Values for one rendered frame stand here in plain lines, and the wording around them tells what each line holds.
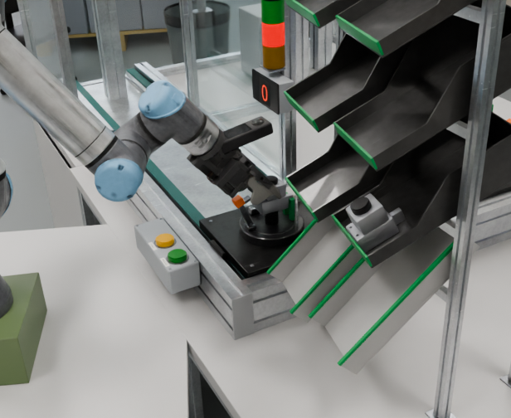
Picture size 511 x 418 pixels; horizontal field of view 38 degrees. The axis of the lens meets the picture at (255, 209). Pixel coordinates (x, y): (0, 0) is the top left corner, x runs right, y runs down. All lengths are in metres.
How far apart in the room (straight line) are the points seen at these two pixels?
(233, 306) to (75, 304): 0.38
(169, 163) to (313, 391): 0.89
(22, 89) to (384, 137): 0.57
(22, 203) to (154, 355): 2.53
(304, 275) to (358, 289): 0.13
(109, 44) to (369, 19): 1.49
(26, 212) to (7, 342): 2.44
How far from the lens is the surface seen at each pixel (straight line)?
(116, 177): 1.24
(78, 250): 1.81
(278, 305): 1.49
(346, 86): 1.20
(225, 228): 1.61
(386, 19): 1.04
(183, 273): 1.53
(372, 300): 1.25
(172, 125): 1.35
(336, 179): 1.27
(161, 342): 1.49
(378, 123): 1.10
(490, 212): 1.74
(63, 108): 1.24
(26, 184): 4.10
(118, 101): 2.49
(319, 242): 1.38
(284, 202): 1.56
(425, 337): 1.50
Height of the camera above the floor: 1.81
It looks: 30 degrees down
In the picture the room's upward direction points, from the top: 2 degrees counter-clockwise
